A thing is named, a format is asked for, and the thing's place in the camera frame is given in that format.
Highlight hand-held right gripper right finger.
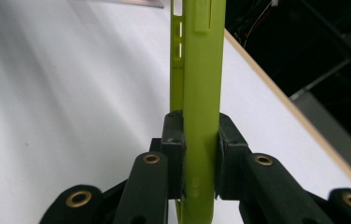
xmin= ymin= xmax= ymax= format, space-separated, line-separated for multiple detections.
xmin=215 ymin=112 xmax=253 ymax=201

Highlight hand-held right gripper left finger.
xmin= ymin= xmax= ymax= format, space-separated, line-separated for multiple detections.
xmin=149 ymin=109 xmax=187 ymax=201

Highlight green clown phone case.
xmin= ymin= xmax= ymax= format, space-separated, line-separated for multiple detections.
xmin=169 ymin=0 xmax=227 ymax=224

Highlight aluminium frame rail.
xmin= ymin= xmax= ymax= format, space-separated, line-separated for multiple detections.
xmin=289 ymin=58 xmax=351 ymax=186

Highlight tangle of thin white cables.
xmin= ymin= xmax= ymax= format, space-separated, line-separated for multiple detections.
xmin=243 ymin=0 xmax=280 ymax=43

